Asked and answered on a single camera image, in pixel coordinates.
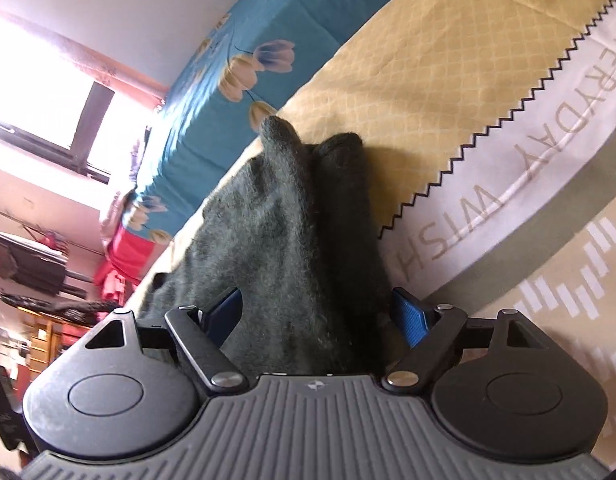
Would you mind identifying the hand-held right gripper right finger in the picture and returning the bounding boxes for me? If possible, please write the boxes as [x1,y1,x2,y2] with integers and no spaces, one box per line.
[381,287,546,392]

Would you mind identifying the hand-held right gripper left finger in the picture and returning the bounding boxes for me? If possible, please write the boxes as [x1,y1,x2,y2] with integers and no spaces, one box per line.
[85,287,251,392]

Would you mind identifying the dark green sweater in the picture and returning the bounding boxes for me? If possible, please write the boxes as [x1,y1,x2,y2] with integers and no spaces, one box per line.
[137,116,406,377]

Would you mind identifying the dark hanging clothes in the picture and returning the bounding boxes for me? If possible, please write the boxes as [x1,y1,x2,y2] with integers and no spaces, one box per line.
[0,230,71,297]

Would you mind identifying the wooden cabinet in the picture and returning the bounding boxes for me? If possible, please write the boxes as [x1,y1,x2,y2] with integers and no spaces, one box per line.
[15,307,91,378]

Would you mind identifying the black object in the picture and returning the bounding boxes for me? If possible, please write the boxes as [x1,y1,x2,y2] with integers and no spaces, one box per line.
[0,364,28,453]

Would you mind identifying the yellow and beige patterned bedsheet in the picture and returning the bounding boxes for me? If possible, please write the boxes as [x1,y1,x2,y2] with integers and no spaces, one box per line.
[123,0,616,461]

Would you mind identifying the window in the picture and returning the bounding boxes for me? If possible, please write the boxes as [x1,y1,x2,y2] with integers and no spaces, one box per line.
[0,7,159,183]

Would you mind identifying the teal floral quilt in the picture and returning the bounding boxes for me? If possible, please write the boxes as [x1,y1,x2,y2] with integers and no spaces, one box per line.
[100,0,436,283]

